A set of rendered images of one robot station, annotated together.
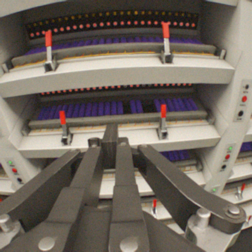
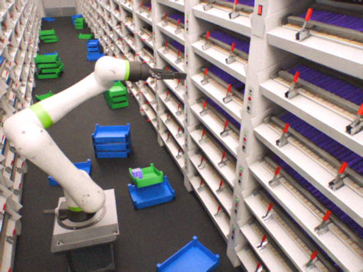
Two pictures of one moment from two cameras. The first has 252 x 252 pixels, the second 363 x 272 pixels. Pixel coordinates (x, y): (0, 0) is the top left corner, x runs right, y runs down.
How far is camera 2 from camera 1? 1.42 m
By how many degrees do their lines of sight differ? 61
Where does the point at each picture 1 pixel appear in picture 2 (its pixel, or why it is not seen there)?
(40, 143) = (197, 79)
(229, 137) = (245, 122)
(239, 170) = (262, 172)
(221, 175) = (244, 156)
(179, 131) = (234, 104)
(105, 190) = (208, 121)
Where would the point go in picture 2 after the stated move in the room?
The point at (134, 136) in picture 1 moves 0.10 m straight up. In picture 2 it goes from (220, 95) to (221, 76)
